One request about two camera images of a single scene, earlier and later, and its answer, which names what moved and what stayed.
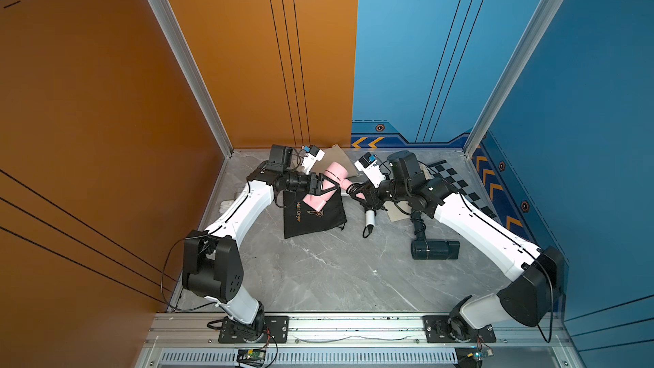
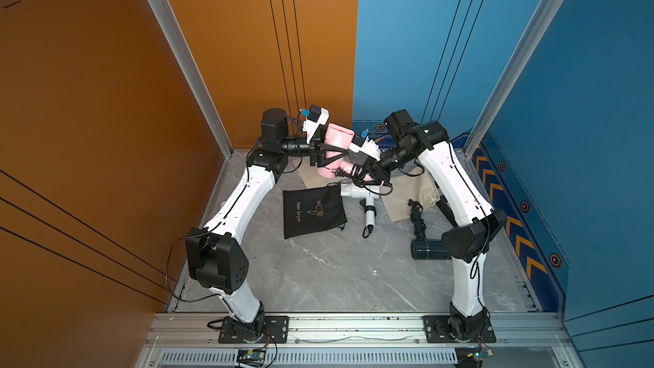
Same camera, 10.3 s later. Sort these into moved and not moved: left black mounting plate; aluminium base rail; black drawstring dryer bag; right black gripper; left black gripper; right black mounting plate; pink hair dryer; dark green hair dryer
Moved: pink hair dryer; right black gripper; left black gripper
Not moved: black drawstring dryer bag; right black mounting plate; dark green hair dryer; aluminium base rail; left black mounting plate
